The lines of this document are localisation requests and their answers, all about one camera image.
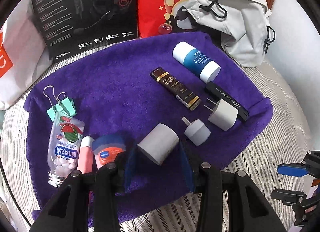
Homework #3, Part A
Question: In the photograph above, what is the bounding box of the small vaseline jar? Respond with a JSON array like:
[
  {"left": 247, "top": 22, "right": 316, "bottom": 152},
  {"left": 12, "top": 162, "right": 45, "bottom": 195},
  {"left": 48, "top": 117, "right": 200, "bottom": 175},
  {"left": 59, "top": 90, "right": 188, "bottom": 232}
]
[{"left": 92, "top": 134, "right": 126, "bottom": 169}]

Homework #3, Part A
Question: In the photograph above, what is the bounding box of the white tape roll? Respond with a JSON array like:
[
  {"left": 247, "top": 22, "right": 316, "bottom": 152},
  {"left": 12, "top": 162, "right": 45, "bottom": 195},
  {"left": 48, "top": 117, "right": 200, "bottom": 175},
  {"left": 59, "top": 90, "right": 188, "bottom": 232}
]
[{"left": 138, "top": 123, "right": 180, "bottom": 165}]

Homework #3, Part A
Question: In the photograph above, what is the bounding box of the small white plug adapter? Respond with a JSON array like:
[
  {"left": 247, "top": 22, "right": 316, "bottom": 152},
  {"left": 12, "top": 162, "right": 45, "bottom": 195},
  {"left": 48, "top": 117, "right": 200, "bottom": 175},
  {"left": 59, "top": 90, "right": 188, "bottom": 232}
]
[{"left": 181, "top": 117, "right": 211, "bottom": 146}]

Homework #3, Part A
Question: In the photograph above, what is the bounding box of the pink tube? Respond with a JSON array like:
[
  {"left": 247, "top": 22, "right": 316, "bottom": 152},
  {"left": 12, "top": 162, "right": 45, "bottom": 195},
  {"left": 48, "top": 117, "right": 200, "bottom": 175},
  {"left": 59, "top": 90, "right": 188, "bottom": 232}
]
[{"left": 77, "top": 136, "right": 94, "bottom": 173}]

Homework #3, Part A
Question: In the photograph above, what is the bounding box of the white usb charger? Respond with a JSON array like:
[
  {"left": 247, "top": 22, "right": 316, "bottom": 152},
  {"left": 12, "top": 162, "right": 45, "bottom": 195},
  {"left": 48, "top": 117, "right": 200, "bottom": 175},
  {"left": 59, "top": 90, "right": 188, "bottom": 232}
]
[{"left": 204, "top": 98, "right": 238, "bottom": 131}]

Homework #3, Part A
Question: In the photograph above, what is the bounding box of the clear candy bottle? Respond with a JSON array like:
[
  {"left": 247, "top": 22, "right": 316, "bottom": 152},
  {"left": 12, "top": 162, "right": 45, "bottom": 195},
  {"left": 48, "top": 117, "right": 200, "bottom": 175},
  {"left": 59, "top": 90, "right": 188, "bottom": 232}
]
[{"left": 47, "top": 112, "right": 85, "bottom": 188}]

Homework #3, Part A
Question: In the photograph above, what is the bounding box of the brown gold Grand Reserve tube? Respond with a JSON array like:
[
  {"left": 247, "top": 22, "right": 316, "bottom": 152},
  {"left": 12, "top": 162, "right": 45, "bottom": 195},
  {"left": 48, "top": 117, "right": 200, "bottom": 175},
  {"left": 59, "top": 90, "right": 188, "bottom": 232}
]
[{"left": 150, "top": 67, "right": 201, "bottom": 111}]

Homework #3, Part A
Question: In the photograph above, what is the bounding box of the black Horizon lighter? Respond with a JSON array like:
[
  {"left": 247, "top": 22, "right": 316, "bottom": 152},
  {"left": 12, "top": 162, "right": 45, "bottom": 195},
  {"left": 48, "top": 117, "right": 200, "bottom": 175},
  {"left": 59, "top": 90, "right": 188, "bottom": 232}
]
[{"left": 204, "top": 82, "right": 249, "bottom": 121}]

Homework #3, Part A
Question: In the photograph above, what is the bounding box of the green binder clip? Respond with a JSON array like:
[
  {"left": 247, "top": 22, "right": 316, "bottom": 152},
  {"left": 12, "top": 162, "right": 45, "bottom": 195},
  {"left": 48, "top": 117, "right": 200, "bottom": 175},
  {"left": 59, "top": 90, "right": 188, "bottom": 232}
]
[{"left": 43, "top": 85, "right": 77, "bottom": 121}]

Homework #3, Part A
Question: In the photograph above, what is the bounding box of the white blue cylindrical bottle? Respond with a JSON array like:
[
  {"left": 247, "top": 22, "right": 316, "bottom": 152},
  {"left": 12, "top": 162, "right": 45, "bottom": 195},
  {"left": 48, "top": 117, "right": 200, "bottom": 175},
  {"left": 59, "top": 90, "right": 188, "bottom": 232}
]
[{"left": 172, "top": 41, "right": 221, "bottom": 84}]

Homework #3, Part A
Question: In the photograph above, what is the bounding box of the purple towel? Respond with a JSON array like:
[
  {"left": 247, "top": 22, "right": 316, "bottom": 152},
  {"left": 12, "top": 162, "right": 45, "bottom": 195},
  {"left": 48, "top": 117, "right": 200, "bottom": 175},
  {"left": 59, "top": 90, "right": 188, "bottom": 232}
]
[{"left": 24, "top": 32, "right": 273, "bottom": 207}]

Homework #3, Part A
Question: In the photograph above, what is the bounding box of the white Miniso plastic bag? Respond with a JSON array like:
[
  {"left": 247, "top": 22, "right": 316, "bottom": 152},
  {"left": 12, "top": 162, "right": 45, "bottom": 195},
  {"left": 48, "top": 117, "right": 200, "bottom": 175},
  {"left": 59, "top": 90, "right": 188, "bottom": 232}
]
[{"left": 1, "top": 0, "right": 52, "bottom": 111}]

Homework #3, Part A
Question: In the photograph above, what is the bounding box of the black headset box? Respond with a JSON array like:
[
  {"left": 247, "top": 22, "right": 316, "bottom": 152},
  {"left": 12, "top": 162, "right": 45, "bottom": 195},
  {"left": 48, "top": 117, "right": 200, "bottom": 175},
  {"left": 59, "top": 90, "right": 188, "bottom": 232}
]
[{"left": 32, "top": 0, "right": 138, "bottom": 63}]

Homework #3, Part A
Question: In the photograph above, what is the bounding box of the grey Nike waist bag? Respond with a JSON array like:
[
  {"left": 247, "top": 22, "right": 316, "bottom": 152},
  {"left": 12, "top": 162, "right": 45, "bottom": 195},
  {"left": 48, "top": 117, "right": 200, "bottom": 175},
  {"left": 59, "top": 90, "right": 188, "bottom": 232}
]
[{"left": 184, "top": 0, "right": 276, "bottom": 67}]

